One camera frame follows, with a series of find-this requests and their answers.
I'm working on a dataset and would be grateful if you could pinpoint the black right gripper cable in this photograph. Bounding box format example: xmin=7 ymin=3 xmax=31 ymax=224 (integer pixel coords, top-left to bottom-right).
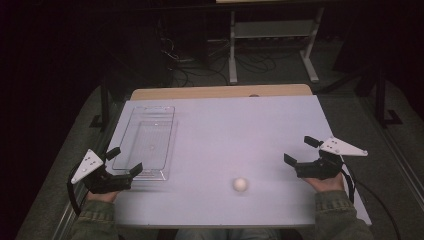
xmin=339 ymin=163 xmax=402 ymax=240

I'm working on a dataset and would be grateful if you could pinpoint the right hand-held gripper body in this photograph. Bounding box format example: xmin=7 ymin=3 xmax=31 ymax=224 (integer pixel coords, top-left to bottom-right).
xmin=295 ymin=136 xmax=369 ymax=181

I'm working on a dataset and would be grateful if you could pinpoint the clear plastic tray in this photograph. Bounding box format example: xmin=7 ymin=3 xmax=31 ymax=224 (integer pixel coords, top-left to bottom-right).
xmin=112 ymin=105 xmax=178 ymax=182

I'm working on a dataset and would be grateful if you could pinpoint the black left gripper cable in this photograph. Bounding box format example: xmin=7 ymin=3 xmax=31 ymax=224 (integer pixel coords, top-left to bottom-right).
xmin=66 ymin=162 xmax=84 ymax=217

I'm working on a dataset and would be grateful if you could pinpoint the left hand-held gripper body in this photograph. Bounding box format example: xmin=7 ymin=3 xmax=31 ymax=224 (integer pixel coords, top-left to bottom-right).
xmin=70 ymin=148 xmax=133 ymax=195

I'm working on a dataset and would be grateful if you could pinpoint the person's left hand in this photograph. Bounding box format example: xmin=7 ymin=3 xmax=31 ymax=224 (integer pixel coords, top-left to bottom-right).
xmin=85 ymin=190 xmax=120 ymax=204

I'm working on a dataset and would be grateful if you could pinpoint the tangle of floor cables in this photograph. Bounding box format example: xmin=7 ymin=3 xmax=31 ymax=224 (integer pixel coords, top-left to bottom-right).
xmin=159 ymin=19 xmax=279 ymax=88

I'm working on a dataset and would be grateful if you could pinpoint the small white ball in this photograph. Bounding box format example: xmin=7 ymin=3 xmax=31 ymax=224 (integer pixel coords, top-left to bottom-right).
xmin=232 ymin=177 xmax=249 ymax=193

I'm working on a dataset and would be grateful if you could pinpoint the white metal desk frame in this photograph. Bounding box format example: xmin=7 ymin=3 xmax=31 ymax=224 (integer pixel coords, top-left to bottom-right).
xmin=215 ymin=0 xmax=326 ymax=85

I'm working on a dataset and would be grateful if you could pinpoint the person's right hand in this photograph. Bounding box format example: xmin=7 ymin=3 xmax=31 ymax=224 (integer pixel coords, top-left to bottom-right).
xmin=302 ymin=172 xmax=345 ymax=194

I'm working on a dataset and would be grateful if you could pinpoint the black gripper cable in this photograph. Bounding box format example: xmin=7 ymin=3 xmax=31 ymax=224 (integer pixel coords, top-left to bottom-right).
xmin=66 ymin=162 xmax=84 ymax=217
xmin=339 ymin=163 xmax=402 ymax=240

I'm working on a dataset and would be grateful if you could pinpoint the black metal stand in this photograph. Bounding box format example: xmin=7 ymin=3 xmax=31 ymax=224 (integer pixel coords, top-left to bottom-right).
xmin=88 ymin=77 xmax=112 ymax=130
xmin=373 ymin=64 xmax=404 ymax=128

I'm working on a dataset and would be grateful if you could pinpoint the light wooden table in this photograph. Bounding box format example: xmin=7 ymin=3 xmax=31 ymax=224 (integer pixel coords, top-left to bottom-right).
xmin=129 ymin=83 xmax=314 ymax=102

